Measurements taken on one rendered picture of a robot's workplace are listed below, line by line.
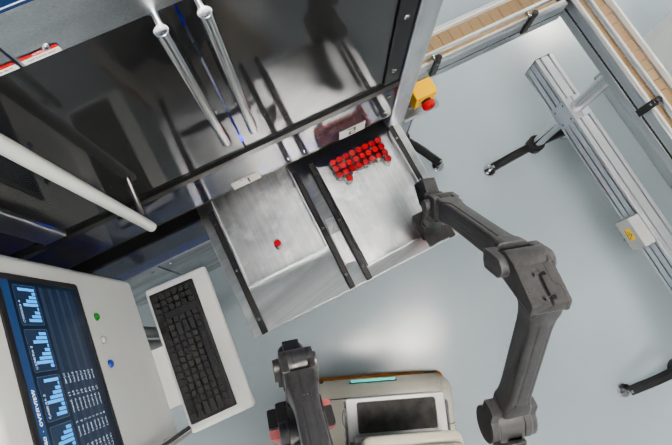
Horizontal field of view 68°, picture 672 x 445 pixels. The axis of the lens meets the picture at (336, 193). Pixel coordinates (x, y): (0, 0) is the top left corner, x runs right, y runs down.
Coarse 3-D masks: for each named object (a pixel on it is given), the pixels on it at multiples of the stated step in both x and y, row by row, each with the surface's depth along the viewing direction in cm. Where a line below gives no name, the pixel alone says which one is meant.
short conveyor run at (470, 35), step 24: (504, 0) 164; (528, 0) 169; (552, 0) 166; (456, 24) 163; (480, 24) 166; (504, 24) 166; (528, 24) 165; (432, 48) 172; (456, 48) 164; (480, 48) 167; (432, 72) 163
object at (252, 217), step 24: (288, 168) 155; (240, 192) 156; (264, 192) 156; (288, 192) 156; (216, 216) 151; (240, 216) 154; (264, 216) 154; (288, 216) 154; (312, 216) 151; (240, 240) 152; (264, 240) 152; (288, 240) 152; (312, 240) 152; (240, 264) 149; (264, 264) 150; (288, 264) 150
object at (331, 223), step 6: (330, 222) 149; (330, 228) 151; (336, 228) 152; (336, 234) 153; (336, 240) 152; (342, 240) 152; (342, 246) 152; (342, 252) 151; (348, 252) 151; (348, 258) 151
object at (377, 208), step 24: (384, 144) 160; (384, 168) 158; (408, 168) 156; (336, 192) 156; (360, 192) 156; (384, 192) 156; (408, 192) 156; (360, 216) 154; (384, 216) 154; (408, 216) 154; (360, 240) 152; (384, 240) 152; (408, 240) 152
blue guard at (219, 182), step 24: (384, 96) 135; (336, 120) 134; (360, 120) 143; (288, 144) 133; (312, 144) 142; (240, 168) 132; (264, 168) 141; (192, 192) 132; (216, 192) 140; (168, 216) 139; (72, 240) 123; (96, 240) 130; (120, 240) 139; (48, 264) 130; (72, 264) 138
